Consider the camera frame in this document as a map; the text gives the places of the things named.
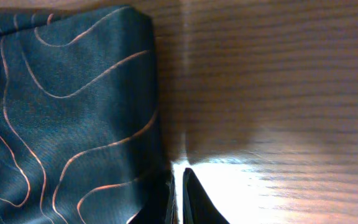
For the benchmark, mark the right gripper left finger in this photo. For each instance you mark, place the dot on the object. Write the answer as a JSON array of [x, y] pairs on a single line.
[[160, 205]]

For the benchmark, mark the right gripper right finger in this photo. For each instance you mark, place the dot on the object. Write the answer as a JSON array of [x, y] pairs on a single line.
[[197, 206]]

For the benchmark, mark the black printed cycling jersey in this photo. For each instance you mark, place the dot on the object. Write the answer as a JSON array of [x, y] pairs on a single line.
[[79, 127]]

